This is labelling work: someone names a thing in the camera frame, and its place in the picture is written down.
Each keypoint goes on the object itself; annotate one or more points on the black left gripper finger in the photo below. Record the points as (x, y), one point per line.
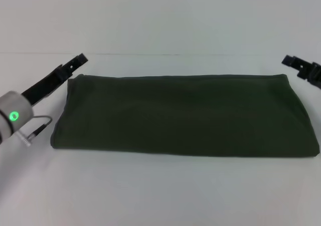
(76, 61)

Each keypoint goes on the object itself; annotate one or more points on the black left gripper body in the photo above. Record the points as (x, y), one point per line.
(47, 84)

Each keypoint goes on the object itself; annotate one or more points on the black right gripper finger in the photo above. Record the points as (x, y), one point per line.
(297, 61)

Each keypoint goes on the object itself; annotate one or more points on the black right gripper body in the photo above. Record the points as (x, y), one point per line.
(313, 75)

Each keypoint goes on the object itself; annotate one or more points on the dark green shirt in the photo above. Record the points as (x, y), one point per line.
(175, 115)

